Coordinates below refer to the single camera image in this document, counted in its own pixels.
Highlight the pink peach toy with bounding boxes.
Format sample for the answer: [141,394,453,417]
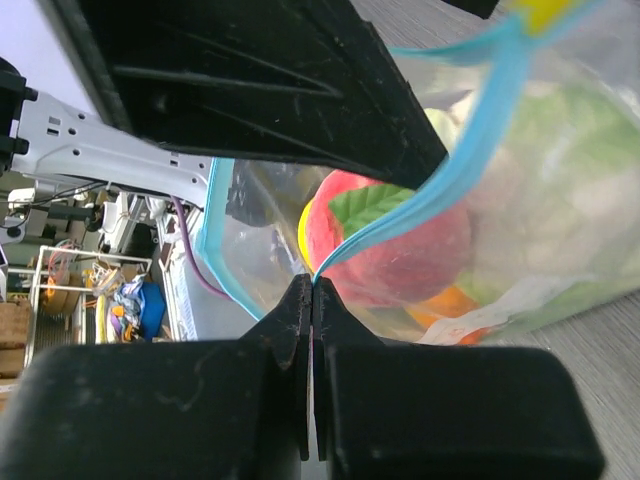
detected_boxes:
[305,170,472,307]

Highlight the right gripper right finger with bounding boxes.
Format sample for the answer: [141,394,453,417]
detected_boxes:
[312,278,606,479]

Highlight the green lettuce toy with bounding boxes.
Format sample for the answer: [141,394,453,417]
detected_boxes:
[452,81,639,328]

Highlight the clear zip top bag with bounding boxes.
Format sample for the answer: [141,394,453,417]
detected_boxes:
[195,1,639,343]

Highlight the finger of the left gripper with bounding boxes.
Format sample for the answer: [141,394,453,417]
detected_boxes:
[41,0,447,189]

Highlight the orange green mango toy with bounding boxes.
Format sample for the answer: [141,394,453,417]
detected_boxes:
[405,286,491,346]

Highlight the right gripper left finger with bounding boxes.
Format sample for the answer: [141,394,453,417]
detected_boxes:
[1,275,312,479]

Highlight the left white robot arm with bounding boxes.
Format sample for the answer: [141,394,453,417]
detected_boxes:
[1,1,447,206]

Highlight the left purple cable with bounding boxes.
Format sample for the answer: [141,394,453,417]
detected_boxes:
[169,195,236,303]

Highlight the yellow pear toy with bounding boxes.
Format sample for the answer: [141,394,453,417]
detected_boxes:
[298,200,333,272]

